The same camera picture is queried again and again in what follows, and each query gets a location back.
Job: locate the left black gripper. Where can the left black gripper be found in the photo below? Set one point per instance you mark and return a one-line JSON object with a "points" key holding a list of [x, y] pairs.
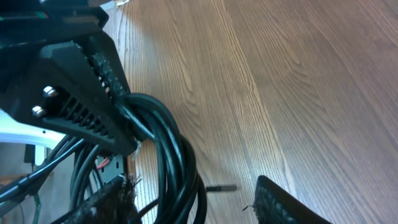
{"points": [[49, 80]]}

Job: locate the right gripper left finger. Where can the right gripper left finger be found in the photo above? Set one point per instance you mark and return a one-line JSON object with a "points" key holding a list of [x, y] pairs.
{"points": [[112, 204]]}

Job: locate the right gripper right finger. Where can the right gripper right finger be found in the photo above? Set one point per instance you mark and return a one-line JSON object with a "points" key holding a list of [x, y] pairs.
{"points": [[273, 205]]}

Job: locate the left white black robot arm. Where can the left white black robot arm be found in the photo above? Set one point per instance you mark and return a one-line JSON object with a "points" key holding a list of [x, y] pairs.
{"points": [[18, 124]]}

